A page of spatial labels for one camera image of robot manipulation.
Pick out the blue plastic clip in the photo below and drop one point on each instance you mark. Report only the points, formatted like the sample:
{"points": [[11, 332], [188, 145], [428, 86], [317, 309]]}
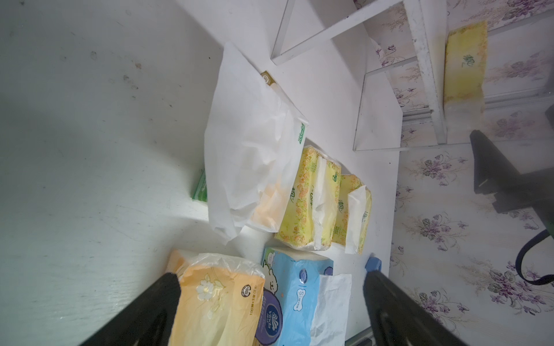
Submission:
{"points": [[373, 264]]}

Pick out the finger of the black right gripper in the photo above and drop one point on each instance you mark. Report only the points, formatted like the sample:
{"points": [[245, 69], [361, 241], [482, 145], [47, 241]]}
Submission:
{"points": [[495, 174]]}

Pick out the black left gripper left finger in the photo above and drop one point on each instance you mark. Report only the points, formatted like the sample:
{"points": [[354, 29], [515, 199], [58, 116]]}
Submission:
{"points": [[148, 320]]}

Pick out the orange tissue pack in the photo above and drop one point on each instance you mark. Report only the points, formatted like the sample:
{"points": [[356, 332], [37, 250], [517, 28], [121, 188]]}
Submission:
{"points": [[220, 301]]}

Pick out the white two-tier shelf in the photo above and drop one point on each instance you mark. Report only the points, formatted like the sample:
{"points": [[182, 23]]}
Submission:
{"points": [[402, 98]]}

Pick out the yellow floral tissue pack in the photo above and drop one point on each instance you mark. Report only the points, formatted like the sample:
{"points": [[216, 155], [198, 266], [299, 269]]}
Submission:
{"points": [[312, 208]]}

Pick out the blue cartoon tissue pack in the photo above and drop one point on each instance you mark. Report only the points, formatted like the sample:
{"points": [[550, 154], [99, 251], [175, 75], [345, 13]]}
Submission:
{"points": [[304, 302]]}

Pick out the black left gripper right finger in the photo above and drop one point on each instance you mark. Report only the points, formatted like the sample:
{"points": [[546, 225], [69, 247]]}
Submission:
{"points": [[398, 320]]}

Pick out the white yellow tissue pack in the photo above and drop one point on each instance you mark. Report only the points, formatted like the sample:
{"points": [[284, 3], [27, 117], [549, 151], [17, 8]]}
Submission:
{"points": [[354, 211]]}

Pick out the white green tissue pack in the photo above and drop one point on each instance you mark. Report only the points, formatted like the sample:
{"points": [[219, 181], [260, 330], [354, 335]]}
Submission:
{"points": [[252, 149]]}

